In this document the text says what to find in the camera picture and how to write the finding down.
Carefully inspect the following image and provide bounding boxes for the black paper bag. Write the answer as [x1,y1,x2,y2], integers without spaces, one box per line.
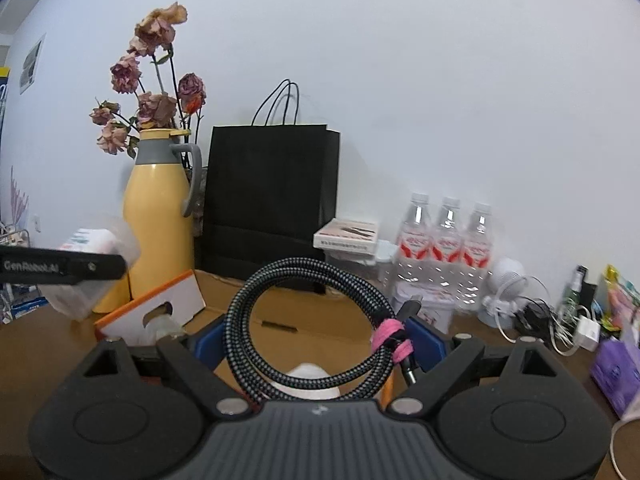
[200,79,342,293]

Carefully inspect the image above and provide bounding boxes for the red orange cardboard box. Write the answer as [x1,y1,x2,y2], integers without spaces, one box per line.
[94,269,403,406]

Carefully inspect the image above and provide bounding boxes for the framed wall picture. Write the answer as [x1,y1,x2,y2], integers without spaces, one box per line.
[20,34,47,95]

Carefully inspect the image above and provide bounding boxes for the purple tissue pack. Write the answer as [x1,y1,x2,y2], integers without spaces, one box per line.
[589,337,640,418]

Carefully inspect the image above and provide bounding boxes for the white charger plug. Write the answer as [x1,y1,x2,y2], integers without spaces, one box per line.
[575,315,602,352]

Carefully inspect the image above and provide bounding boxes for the purple wall decal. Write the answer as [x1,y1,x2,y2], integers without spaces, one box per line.
[9,166,29,235]

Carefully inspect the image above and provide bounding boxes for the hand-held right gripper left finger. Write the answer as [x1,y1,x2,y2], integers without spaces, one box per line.
[80,317,251,421]

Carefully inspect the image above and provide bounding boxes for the tangle of black white cables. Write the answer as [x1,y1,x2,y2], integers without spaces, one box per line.
[500,275,583,357]

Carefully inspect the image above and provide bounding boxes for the white robot figure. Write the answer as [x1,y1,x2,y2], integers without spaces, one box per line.
[477,257,529,331]

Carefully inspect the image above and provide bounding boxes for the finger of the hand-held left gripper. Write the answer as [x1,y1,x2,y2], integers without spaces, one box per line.
[65,254,127,281]

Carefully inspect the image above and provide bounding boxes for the clear plastic food container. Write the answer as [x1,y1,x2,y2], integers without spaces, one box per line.
[325,240,401,286]

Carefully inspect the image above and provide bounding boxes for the colourful snack packet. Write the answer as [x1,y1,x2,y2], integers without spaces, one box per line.
[601,265,640,343]

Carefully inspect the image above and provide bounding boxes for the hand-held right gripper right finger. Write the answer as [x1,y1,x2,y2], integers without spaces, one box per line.
[385,317,563,421]

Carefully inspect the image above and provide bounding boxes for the white wipes packet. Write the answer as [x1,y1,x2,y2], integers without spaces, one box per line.
[50,215,143,321]

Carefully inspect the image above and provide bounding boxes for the white flat card box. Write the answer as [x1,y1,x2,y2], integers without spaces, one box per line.
[313,218,381,252]

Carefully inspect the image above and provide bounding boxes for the wire desk organizer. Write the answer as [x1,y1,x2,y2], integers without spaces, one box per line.
[0,224,38,323]

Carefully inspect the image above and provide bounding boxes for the yellow thermos jug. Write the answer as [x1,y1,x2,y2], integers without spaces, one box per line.
[95,129,203,313]

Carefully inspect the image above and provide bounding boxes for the crumpled clear plastic packaging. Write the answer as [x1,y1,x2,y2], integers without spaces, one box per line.
[141,310,184,347]

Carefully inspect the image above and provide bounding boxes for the dried rose bouquet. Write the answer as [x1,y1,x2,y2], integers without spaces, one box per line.
[90,2,207,171]

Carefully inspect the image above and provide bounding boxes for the white printed tin box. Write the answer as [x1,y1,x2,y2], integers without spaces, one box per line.
[392,280,457,327]

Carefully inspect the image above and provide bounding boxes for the black white braided cable coil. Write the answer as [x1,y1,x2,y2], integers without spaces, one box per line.
[222,257,426,403]

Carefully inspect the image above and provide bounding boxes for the white cable loop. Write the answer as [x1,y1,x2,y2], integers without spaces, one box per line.
[610,410,640,480]

